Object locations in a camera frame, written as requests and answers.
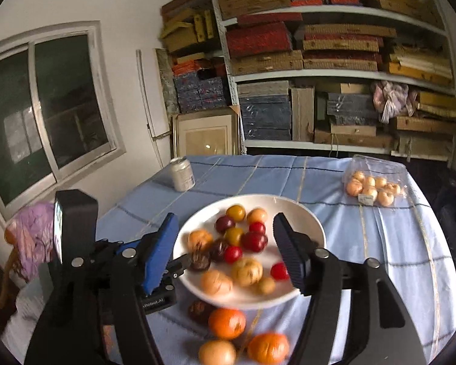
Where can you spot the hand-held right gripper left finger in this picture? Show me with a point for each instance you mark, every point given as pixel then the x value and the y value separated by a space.
pixel 161 254

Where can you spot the yellow tomato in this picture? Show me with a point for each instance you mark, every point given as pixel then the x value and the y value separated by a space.
pixel 233 235
pixel 236 213

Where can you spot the small tan pear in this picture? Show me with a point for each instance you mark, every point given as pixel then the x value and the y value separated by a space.
pixel 266 285

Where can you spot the striped orange mini pumpkin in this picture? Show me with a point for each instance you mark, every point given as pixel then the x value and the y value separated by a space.
pixel 257 216

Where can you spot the white oval plate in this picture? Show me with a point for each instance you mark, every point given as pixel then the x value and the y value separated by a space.
pixel 209 216

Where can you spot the red cherry tomato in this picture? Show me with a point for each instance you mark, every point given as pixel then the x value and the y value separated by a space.
pixel 233 254
pixel 257 227
pixel 279 271

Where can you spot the clear plastic clamshell box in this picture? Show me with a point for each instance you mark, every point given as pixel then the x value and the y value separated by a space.
pixel 376 167

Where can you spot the speckled yellow pear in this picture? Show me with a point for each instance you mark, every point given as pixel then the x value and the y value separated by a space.
pixel 247 272

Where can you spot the wooden chair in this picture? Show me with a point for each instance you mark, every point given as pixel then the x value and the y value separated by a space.
pixel 8 270

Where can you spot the white leaning strip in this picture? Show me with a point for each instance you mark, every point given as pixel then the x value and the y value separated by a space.
pixel 144 95

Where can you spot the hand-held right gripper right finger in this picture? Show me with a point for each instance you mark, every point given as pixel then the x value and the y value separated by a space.
pixel 288 258

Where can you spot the orange yellow apple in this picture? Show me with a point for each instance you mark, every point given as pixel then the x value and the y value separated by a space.
pixel 216 282

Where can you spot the pink plastic bag bundle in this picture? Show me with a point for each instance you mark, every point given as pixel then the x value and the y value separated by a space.
pixel 391 99

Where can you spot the large pale orange citrus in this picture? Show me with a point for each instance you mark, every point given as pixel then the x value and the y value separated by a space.
pixel 217 353

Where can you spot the black jacket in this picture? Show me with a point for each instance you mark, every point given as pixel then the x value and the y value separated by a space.
pixel 448 205

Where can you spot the wooden picture frame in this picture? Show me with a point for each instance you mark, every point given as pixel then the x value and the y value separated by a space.
pixel 205 137

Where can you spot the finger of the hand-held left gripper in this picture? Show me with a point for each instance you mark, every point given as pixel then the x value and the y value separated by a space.
pixel 118 248
pixel 176 266

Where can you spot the white framed sliding window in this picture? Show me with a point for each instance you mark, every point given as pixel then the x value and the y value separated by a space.
pixel 72 95

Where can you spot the white drink can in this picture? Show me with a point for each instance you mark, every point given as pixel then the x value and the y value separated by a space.
pixel 182 175

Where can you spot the orange tangerine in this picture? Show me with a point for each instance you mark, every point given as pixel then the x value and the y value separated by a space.
pixel 268 348
pixel 227 323

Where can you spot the pink printed cloth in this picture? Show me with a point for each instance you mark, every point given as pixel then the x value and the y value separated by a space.
pixel 34 235

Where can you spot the pale yellow apricot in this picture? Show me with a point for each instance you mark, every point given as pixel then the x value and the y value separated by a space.
pixel 200 240

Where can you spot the dark red plum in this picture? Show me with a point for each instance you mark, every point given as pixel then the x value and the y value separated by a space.
pixel 254 241
pixel 224 224

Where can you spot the green marbled board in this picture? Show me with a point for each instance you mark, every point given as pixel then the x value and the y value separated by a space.
pixel 167 80

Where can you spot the blue checked tablecloth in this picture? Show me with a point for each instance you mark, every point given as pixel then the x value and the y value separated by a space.
pixel 364 273

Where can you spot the white metal shelving unit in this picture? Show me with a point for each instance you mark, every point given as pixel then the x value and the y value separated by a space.
pixel 288 144

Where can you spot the dark brown water chestnut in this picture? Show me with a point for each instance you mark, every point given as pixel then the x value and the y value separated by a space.
pixel 218 249
pixel 199 311
pixel 200 261

